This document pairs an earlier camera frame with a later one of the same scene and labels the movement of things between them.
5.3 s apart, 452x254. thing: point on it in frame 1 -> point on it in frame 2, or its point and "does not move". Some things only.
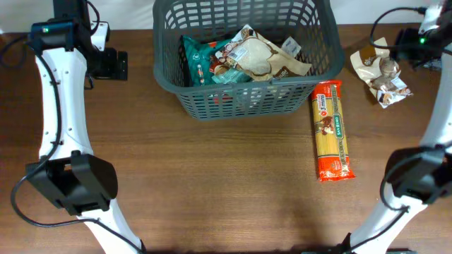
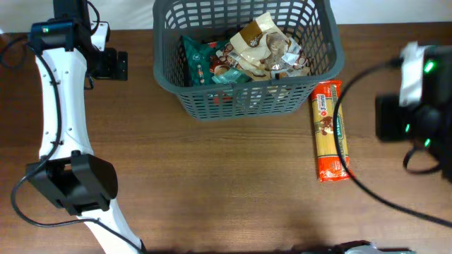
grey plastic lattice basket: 311,23 does not move
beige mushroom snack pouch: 380,71 -> 261,46
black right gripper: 405,39 -> 385,112
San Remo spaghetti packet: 333,161 does not move
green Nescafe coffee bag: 198,56 does not move
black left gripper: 111,70 does not move
